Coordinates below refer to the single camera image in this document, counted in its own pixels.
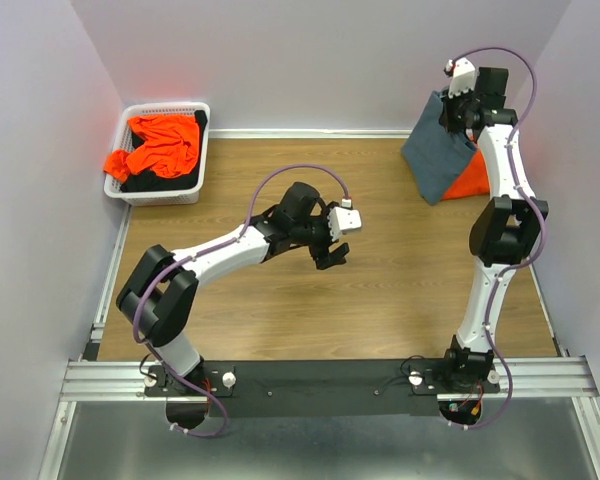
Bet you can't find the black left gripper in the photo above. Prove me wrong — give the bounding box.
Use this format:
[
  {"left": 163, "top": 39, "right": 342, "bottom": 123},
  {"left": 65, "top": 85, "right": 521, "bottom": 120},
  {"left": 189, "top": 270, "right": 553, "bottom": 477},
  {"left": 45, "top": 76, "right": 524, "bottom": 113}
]
[{"left": 291, "top": 203, "right": 350, "bottom": 271}]

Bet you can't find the blue grey t shirt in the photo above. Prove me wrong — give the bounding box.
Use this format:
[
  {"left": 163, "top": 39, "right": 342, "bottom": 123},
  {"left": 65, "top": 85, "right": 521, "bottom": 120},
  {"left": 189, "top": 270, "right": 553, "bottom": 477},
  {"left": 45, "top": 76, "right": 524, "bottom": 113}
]
[{"left": 401, "top": 91, "right": 477, "bottom": 205}]

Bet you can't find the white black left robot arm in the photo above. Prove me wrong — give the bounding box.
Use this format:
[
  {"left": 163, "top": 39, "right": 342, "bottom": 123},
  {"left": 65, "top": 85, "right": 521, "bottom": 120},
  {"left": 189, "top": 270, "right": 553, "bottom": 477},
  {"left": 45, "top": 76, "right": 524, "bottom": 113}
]
[{"left": 115, "top": 182, "right": 362, "bottom": 395}]

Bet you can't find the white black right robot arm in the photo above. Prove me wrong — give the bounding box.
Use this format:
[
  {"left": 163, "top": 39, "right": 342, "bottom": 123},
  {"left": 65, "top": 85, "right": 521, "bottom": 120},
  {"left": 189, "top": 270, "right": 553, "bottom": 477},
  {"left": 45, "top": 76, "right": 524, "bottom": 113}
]
[{"left": 439, "top": 57, "right": 549, "bottom": 392}]

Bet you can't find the folded orange t shirt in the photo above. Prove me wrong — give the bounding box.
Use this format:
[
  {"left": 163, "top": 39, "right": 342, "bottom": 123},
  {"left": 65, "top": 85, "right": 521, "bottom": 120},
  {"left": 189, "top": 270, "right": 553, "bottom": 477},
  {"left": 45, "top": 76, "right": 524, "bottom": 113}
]
[{"left": 442, "top": 150, "right": 490, "bottom": 200}]

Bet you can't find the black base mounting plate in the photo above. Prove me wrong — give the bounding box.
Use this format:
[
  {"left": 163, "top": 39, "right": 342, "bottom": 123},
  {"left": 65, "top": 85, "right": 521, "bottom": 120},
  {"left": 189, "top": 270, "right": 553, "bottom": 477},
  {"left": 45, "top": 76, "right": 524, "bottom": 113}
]
[{"left": 144, "top": 355, "right": 501, "bottom": 428}]

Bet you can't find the crumpled orange t shirt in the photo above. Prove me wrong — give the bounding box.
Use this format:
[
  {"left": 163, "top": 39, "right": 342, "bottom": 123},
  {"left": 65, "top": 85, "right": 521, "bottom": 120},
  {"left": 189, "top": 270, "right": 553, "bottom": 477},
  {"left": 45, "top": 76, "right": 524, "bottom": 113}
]
[{"left": 103, "top": 114, "right": 203, "bottom": 183}]

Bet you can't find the black t shirt in basket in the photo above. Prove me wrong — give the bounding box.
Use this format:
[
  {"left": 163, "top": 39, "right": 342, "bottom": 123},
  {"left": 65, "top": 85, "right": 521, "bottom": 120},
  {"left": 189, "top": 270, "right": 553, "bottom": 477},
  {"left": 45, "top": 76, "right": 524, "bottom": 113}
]
[{"left": 121, "top": 110, "right": 208, "bottom": 193}]

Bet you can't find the white plastic laundry basket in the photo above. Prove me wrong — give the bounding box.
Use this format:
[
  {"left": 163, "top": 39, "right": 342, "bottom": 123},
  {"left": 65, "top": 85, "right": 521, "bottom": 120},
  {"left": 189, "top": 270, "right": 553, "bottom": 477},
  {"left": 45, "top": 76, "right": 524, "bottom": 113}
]
[{"left": 104, "top": 101, "right": 211, "bottom": 206}]

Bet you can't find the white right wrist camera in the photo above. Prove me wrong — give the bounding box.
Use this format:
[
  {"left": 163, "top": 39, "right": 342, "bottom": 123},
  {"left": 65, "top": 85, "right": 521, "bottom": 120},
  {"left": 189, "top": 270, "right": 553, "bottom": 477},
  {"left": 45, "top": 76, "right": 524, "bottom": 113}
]
[{"left": 444, "top": 57, "right": 478, "bottom": 98}]

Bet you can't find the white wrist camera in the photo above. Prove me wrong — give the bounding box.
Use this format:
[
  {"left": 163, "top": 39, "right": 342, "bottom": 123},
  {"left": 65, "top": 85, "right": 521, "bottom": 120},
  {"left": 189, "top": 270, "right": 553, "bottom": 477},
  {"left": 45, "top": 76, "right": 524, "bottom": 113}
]
[
  {"left": 327, "top": 198, "right": 362, "bottom": 241},
  {"left": 444, "top": 57, "right": 478, "bottom": 98}
]

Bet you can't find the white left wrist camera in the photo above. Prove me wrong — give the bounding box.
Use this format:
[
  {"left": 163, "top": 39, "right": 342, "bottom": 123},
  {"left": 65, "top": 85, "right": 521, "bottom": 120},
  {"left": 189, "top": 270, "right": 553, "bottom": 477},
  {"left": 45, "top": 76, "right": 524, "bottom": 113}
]
[{"left": 327, "top": 198, "right": 362, "bottom": 241}]

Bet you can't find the aluminium extrusion rail frame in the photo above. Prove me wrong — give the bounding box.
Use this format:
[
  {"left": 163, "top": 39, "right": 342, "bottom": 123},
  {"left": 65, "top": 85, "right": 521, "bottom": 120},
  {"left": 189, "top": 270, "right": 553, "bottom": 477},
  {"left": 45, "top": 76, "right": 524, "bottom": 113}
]
[{"left": 38, "top": 128, "right": 600, "bottom": 480}]

